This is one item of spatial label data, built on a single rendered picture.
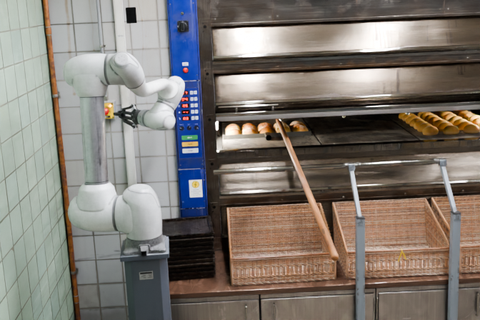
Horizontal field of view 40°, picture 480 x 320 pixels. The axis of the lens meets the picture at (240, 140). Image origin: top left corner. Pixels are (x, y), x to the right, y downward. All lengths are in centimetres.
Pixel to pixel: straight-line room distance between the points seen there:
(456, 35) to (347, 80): 65
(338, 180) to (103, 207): 155
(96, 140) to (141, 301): 72
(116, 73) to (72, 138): 113
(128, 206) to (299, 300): 114
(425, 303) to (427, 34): 146
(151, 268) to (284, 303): 90
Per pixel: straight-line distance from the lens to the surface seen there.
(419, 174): 397
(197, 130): 370
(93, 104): 282
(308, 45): 369
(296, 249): 386
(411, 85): 384
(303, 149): 379
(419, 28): 385
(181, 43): 364
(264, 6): 368
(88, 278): 408
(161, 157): 378
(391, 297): 358
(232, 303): 348
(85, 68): 280
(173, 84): 327
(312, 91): 372
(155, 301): 293
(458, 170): 404
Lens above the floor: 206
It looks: 13 degrees down
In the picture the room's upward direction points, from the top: 2 degrees counter-clockwise
